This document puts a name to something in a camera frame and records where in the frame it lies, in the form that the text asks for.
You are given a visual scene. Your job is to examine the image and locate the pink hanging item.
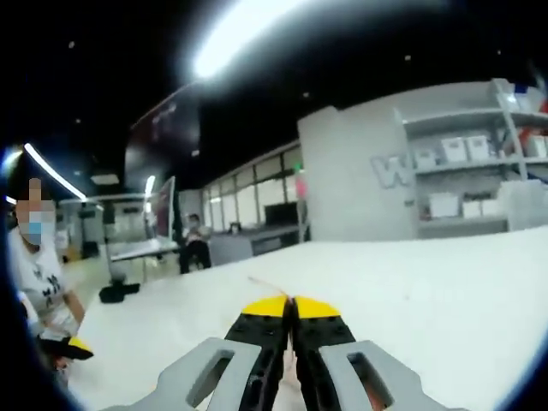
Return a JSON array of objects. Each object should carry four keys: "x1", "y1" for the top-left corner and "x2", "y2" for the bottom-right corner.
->
[{"x1": 294, "y1": 172, "x2": 310, "y2": 203}]

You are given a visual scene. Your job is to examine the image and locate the row of white storage bins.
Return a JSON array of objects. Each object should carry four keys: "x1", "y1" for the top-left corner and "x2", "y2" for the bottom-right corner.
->
[{"x1": 414, "y1": 134, "x2": 548, "y2": 219}]

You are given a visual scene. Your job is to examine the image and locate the curved ceiling light strip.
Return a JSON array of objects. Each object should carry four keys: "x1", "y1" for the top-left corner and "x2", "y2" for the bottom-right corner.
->
[{"x1": 191, "y1": 0, "x2": 312, "y2": 81}]

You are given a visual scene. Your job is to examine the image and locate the black floor stand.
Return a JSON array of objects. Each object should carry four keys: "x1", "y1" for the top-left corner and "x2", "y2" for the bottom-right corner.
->
[{"x1": 98, "y1": 205, "x2": 141, "y2": 304}]

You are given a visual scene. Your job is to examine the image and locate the black monitor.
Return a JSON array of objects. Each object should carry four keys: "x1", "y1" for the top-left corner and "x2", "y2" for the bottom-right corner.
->
[{"x1": 264, "y1": 202, "x2": 299, "y2": 227}]

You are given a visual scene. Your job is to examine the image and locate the hanging dark display panel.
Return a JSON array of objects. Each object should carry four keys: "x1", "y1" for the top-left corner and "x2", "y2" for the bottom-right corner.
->
[{"x1": 123, "y1": 84, "x2": 203, "y2": 182}]

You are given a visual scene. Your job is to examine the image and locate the grey background table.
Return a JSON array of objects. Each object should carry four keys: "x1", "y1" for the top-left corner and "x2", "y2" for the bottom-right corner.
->
[{"x1": 109, "y1": 238, "x2": 181, "y2": 263}]

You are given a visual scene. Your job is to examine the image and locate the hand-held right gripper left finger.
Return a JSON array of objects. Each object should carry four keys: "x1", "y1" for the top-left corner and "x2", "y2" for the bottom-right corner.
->
[{"x1": 102, "y1": 295, "x2": 290, "y2": 411}]

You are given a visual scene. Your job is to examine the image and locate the translucent storage box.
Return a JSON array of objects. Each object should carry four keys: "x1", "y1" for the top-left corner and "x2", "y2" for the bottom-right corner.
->
[{"x1": 498, "y1": 179, "x2": 548, "y2": 231}]

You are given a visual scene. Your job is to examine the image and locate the screen on stand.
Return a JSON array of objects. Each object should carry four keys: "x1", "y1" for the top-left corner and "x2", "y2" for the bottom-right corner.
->
[{"x1": 155, "y1": 174, "x2": 178, "y2": 241}]

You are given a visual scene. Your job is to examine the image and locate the grey counter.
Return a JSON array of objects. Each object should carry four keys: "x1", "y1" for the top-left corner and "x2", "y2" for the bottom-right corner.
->
[{"x1": 209, "y1": 224, "x2": 301, "y2": 259}]

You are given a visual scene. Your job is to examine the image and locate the straight ceiling light bar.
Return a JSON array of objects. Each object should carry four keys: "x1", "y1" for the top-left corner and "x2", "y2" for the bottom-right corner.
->
[{"x1": 23, "y1": 142, "x2": 90, "y2": 201}]

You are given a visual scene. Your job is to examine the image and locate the grey metal shelf unit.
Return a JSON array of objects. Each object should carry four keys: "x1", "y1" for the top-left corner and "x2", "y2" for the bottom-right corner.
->
[{"x1": 393, "y1": 78, "x2": 548, "y2": 240}]

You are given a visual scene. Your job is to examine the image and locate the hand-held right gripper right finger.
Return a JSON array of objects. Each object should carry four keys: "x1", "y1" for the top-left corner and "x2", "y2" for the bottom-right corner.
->
[{"x1": 293, "y1": 295, "x2": 468, "y2": 411}]

